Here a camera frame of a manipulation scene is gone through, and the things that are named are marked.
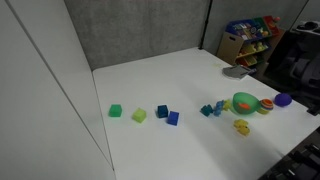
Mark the dark blue foam cube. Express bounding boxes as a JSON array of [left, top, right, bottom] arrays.
[[157, 104, 169, 119]]

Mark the grey metal plate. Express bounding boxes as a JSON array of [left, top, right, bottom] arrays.
[[222, 64, 257, 81]]

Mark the yellow-green toy figure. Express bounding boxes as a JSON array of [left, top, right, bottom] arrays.
[[222, 99, 233, 112]]

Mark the teal toy figure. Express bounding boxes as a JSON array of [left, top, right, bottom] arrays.
[[200, 104, 214, 117]]

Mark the yellow toy duck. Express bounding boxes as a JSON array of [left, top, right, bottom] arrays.
[[233, 118, 251, 137]]

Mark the striped stacking toy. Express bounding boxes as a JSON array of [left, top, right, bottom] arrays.
[[257, 98, 275, 115]]

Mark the bright blue foam cube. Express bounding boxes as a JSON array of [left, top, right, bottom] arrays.
[[166, 110, 180, 127]]

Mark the toy storage shelf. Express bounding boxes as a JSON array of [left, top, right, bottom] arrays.
[[216, 15, 287, 69]]

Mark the blue toy figure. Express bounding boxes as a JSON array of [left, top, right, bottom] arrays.
[[213, 99, 226, 117]]

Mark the green foam cube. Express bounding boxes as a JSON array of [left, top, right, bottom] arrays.
[[108, 104, 123, 118]]

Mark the purple ball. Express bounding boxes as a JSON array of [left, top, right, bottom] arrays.
[[273, 92, 293, 108]]

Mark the black pole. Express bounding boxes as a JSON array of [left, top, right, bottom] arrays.
[[198, 0, 214, 51]]

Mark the orange toy piece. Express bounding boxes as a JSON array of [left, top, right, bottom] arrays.
[[238, 102, 251, 111]]

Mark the lime foam cube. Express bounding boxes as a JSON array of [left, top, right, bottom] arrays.
[[131, 107, 148, 124]]

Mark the green translucent bowl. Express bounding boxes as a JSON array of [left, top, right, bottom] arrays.
[[232, 91, 262, 116]]

